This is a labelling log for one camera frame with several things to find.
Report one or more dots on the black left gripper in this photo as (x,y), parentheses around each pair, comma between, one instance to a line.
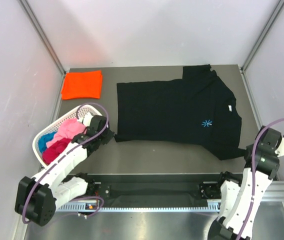
(109,135)

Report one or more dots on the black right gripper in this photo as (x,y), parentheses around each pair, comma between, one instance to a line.
(247,146)

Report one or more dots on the black t-shirt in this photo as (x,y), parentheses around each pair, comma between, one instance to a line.
(197,109)

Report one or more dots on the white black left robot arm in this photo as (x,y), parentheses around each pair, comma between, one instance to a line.
(39,197)

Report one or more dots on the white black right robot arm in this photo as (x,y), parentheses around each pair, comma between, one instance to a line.
(240,200)

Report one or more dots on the pink t-shirt in basket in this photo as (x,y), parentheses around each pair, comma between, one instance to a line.
(67,130)

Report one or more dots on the white plastic laundry basket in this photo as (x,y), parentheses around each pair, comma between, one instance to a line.
(77,112)

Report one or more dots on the magenta t-shirt in basket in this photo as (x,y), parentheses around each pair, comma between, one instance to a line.
(52,152)

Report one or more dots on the blue t-shirt in basket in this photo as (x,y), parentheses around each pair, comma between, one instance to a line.
(42,142)

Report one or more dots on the folded orange t-shirt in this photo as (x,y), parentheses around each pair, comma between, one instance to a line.
(82,85)

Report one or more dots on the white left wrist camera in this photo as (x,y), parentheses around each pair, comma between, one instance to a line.
(86,120)

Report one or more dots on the slotted grey cable duct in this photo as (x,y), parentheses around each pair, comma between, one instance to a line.
(86,207)

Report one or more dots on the right aluminium frame post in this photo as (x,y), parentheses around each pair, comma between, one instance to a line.
(263,35)

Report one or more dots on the aluminium frame post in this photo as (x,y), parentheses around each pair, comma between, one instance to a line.
(263,35)
(27,8)

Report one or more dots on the left aluminium frame post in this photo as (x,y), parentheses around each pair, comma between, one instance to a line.
(27,8)

